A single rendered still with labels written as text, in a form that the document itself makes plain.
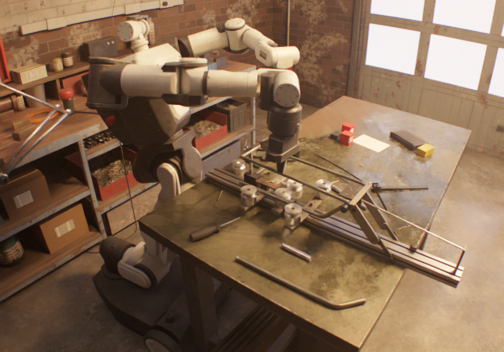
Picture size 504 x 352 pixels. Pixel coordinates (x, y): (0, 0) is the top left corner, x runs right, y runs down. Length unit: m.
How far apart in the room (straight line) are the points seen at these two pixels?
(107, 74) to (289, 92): 0.51
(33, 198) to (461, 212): 2.90
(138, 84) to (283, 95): 0.39
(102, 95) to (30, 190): 1.18
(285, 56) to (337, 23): 2.94
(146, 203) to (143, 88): 1.74
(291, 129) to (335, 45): 3.30
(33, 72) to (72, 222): 0.99
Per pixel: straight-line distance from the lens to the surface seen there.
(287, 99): 0.95
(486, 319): 2.35
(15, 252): 2.45
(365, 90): 4.32
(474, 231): 2.94
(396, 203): 1.36
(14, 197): 2.19
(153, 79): 1.02
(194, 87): 0.99
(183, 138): 1.32
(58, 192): 2.33
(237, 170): 1.40
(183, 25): 3.57
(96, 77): 1.13
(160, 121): 1.24
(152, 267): 1.83
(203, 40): 1.50
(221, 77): 0.98
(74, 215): 2.42
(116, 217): 2.58
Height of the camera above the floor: 1.62
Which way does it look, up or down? 30 degrees down
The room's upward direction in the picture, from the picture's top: straight up
